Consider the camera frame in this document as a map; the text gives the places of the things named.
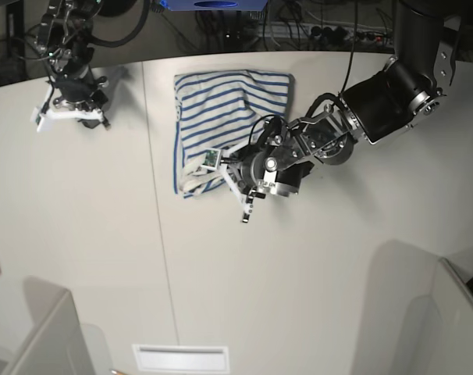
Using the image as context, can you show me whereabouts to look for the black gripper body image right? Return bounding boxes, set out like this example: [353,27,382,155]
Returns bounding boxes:
[240,135,315,198]

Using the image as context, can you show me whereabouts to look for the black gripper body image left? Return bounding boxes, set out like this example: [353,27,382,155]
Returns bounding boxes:
[52,72,108,112]

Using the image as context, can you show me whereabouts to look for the blue white striped T-shirt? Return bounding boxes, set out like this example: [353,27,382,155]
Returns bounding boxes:
[173,70,292,198]

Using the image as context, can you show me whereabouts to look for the blue box with oval hole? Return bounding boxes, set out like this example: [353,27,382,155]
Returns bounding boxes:
[159,0,268,12]

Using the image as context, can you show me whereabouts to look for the white power strip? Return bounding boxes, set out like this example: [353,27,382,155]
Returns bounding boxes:
[255,20,392,44]

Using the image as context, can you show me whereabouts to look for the grey partition panel left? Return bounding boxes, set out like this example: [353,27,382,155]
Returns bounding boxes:
[0,289,96,374]

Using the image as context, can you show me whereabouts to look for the grey partition panel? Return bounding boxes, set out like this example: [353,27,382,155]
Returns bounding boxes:
[0,289,96,374]
[427,259,473,374]

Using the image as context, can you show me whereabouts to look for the grey partition panel right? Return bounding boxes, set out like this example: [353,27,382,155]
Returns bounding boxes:
[427,259,473,374]

